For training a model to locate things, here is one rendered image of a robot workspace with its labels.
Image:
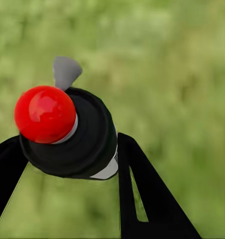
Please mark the insectifuge atomizer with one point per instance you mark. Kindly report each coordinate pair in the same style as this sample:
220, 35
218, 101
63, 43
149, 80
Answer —
67, 132

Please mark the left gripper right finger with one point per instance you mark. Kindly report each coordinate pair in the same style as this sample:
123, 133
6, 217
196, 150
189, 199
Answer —
167, 219

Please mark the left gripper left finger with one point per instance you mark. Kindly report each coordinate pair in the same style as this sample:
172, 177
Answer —
12, 165

